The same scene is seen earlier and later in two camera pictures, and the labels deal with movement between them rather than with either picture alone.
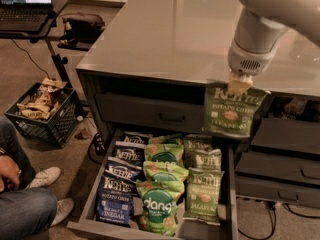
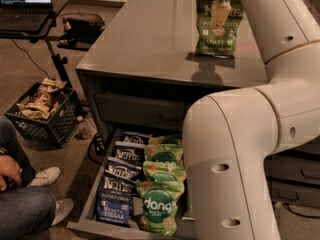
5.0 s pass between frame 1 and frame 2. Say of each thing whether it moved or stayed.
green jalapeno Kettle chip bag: moved
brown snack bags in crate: stayed
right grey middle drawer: stayed
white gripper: moved
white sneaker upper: stayed
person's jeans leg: stayed
